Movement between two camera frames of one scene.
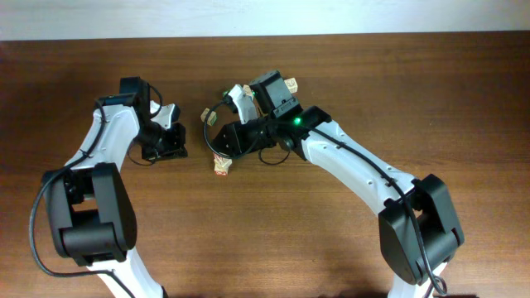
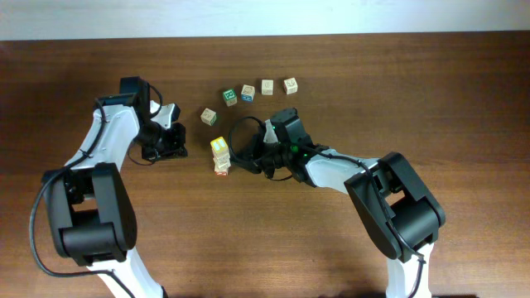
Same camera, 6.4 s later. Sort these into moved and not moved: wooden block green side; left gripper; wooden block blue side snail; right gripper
Moved: right gripper
Not moved: wooden block blue side snail; left gripper; wooden block green side
